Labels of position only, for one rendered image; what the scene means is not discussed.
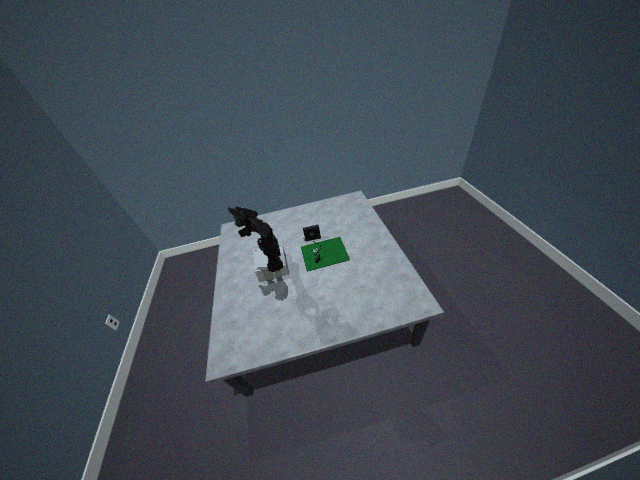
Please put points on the green circuit board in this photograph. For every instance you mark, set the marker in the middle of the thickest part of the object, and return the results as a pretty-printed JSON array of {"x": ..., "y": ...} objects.
[{"x": 332, "y": 252}]

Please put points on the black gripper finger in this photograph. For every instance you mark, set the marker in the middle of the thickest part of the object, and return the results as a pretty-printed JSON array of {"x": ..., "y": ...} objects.
[
  {"x": 243, "y": 209},
  {"x": 235, "y": 213}
]

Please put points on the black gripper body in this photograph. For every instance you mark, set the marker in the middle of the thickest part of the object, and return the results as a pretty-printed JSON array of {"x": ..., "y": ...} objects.
[{"x": 251, "y": 220}]

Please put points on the black cooling fan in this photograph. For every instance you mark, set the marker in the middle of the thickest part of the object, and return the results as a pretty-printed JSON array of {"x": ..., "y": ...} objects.
[{"x": 311, "y": 232}]

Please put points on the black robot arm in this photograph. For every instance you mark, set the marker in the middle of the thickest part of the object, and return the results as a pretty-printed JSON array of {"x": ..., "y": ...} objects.
[{"x": 268, "y": 244}]

